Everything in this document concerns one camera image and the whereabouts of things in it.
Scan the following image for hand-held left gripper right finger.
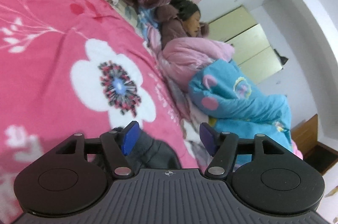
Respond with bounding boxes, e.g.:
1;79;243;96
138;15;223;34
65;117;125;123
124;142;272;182
199;122;295;179

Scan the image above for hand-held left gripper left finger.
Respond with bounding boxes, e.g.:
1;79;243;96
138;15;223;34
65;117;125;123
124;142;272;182
55;120;140;179

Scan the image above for dark grey pants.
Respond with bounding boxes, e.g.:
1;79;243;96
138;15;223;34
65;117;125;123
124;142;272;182
95;127;183;170

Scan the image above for grey white crumpled sheet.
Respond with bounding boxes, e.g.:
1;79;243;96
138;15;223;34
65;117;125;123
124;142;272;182
181;96;213;169

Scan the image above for pink and blue quilt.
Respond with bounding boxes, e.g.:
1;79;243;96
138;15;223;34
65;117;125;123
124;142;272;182
158;37;304;169

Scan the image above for wooden door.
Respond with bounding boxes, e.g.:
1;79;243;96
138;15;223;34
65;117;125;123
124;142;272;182
290;113;330;175

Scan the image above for cream wardrobe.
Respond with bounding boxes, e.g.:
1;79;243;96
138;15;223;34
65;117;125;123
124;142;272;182
207;4;287;85

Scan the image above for dark bundle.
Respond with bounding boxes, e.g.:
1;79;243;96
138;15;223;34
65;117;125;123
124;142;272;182
274;48;289;66

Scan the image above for light blue striped pillow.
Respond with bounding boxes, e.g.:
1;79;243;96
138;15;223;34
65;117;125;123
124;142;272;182
136;6;165;50

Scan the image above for pink floral blanket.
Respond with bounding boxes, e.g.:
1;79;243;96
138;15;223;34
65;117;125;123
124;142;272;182
0;0;206;216

